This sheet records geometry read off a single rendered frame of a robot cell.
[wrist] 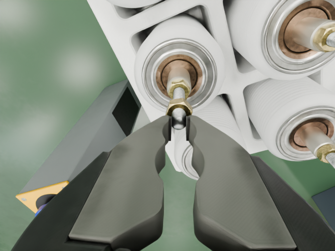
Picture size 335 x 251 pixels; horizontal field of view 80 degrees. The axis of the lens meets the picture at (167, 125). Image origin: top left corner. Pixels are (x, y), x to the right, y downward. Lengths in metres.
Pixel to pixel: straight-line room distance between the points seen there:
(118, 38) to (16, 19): 0.31
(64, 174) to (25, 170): 0.57
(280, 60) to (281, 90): 0.07
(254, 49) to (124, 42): 0.16
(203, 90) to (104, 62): 0.32
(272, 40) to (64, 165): 0.25
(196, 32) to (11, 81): 0.51
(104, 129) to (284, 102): 0.24
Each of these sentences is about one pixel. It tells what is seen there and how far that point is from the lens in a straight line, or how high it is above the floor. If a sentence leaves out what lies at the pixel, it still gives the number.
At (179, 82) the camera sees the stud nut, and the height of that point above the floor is 0.29.
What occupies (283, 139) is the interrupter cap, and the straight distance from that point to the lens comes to 0.27.
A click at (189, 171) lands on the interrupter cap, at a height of 0.25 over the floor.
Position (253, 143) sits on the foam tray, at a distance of 0.36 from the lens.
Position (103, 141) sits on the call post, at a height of 0.22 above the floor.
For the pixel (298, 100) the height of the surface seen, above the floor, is 0.25.
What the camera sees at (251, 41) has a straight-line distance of 0.22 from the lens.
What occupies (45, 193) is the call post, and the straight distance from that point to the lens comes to 0.26.
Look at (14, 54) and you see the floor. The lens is 0.59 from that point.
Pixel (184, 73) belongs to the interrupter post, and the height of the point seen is 0.27.
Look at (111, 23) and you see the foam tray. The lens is 0.28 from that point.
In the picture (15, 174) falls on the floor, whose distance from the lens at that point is 0.85.
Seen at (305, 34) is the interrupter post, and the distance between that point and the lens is 0.21.
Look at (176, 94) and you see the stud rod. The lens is 0.16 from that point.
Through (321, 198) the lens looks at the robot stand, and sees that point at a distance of 0.83.
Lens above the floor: 0.45
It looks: 57 degrees down
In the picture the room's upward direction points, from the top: 175 degrees counter-clockwise
